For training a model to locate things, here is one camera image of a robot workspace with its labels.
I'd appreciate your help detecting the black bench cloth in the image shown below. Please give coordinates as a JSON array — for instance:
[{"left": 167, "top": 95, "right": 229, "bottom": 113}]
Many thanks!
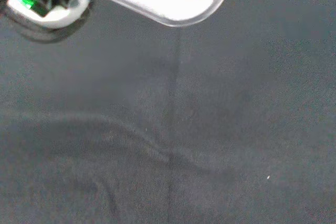
[{"left": 0, "top": 0, "right": 336, "bottom": 224}]

